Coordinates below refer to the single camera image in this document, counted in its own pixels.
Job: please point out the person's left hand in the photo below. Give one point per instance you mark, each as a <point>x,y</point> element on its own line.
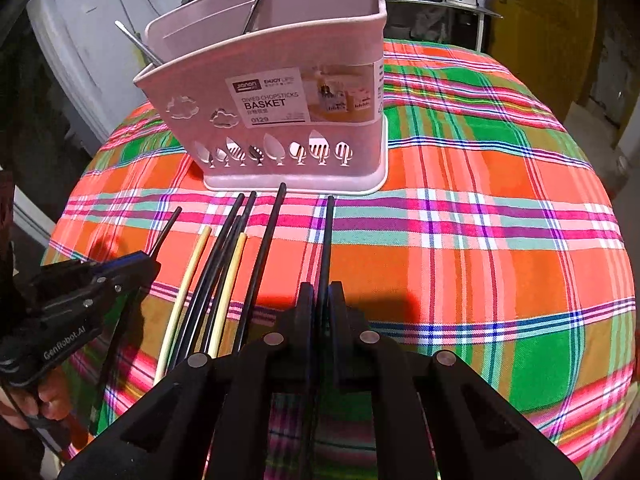
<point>50,400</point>

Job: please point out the plaid tablecloth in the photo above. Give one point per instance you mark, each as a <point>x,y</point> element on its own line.
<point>450,260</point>

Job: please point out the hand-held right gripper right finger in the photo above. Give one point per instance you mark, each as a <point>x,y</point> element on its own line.
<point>340,320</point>

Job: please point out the yellow wooden door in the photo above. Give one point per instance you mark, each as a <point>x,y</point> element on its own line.
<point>545,35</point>

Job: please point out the pink plastic chopstick basket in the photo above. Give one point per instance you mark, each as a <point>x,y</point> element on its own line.
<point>280,135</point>

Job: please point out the metal table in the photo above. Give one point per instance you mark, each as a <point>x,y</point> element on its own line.
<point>430,2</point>

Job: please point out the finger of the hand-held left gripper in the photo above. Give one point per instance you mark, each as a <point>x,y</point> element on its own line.
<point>135,277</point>
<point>75,272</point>

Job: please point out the person's left forearm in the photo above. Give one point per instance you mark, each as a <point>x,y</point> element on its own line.
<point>20,455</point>

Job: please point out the white door frame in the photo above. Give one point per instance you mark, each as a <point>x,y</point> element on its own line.
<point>75,35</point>

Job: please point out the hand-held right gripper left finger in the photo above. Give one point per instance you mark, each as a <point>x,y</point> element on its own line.
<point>302,320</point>

